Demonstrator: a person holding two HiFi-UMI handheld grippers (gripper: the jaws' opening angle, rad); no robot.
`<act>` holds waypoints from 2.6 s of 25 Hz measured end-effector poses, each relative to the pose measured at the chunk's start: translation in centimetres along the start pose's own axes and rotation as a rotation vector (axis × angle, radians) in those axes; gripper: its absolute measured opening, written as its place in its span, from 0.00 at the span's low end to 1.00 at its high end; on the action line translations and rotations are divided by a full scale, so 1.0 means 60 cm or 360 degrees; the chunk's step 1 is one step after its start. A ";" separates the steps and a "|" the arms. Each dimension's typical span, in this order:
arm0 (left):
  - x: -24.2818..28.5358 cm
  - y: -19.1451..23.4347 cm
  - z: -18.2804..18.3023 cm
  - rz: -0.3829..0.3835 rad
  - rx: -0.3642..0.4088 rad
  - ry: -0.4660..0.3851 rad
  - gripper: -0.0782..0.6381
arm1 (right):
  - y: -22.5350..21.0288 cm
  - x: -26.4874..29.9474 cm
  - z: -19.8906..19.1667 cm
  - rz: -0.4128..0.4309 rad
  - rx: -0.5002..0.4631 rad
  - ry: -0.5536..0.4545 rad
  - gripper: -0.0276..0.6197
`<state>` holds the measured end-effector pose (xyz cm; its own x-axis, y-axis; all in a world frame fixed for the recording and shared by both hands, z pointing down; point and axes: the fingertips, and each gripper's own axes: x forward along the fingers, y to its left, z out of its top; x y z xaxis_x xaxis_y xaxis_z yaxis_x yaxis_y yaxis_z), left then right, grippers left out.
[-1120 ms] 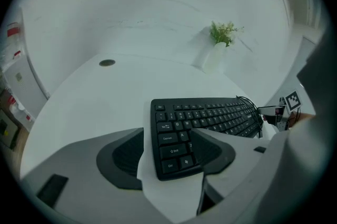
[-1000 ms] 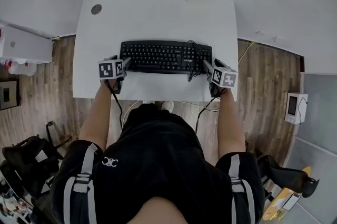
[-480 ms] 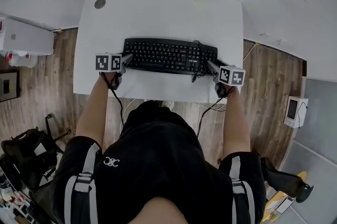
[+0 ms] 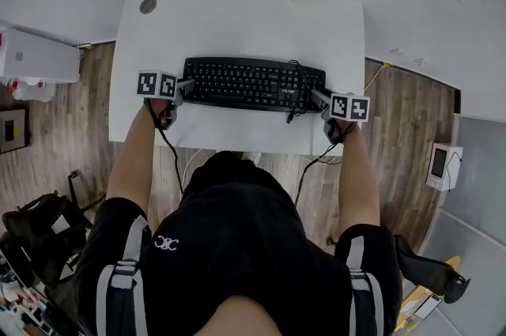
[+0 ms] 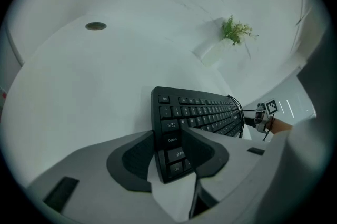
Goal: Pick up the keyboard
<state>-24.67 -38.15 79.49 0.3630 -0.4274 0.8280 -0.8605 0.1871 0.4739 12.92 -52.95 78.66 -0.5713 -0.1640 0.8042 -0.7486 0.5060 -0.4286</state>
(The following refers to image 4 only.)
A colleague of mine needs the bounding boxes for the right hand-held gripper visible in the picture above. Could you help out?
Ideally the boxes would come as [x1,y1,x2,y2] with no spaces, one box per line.
[311,89,372,144]

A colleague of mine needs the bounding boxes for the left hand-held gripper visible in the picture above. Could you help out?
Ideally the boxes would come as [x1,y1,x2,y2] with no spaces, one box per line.
[137,69,197,131]

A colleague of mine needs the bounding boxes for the black keyboard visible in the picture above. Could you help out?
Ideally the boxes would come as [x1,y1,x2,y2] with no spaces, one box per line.
[182,56,327,113]

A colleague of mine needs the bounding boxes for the person's left forearm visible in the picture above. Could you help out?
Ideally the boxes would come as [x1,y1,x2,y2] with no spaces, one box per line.
[106,99,175,217]

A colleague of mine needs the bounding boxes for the person's right forearm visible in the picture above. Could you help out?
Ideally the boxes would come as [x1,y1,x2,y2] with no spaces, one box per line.
[335,121,383,244]

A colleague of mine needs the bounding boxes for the white device with screen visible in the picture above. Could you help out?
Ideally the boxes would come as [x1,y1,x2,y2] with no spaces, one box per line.
[425,142,464,192]

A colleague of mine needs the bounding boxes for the white cabinet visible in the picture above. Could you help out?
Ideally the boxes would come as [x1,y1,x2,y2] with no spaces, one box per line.
[0,25,82,85]

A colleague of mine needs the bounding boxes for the clear plastic bag red labels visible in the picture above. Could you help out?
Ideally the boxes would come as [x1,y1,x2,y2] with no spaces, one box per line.
[0,76,59,103]

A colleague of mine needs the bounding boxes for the person's black shirt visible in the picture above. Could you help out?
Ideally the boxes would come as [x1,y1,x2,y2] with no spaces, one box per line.
[77,150,404,336]

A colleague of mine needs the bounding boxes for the black framed picture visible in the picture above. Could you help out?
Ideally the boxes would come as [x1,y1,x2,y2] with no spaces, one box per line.
[0,108,32,156]

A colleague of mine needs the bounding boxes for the black office chair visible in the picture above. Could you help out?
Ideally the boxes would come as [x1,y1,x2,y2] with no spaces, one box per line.
[394,234,472,304]

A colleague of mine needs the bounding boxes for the black backpack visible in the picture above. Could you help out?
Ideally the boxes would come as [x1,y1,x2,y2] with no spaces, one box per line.
[0,190,98,290]

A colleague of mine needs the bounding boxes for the round wooden table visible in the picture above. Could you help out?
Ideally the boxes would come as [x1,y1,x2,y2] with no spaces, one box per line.
[395,255,463,334]

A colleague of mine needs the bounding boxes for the black USB cable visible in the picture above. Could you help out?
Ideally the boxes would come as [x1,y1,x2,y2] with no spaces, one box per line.
[285,59,317,125]

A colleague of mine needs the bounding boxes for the white hanging cable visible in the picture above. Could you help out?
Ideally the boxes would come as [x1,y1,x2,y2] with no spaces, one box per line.
[363,63,391,92]

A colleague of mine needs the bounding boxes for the right hand-held gripper black cable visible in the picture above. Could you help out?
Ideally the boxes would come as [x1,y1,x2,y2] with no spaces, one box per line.
[293,124,357,209]

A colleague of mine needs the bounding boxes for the hand-held gripper black cable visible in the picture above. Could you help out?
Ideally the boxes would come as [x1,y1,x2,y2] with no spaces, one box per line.
[145,99,187,201]
[293,124,357,209]

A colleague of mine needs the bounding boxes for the left hand-held gripper black cable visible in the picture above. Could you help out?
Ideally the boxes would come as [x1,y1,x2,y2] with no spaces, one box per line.
[145,99,187,201]

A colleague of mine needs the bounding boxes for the white floor cable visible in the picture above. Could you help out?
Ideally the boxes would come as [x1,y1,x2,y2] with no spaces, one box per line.
[183,148,206,177]

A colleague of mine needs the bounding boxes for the grey harness strap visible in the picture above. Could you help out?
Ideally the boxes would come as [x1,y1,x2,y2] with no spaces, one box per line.
[96,214,153,336]
[346,235,385,336]

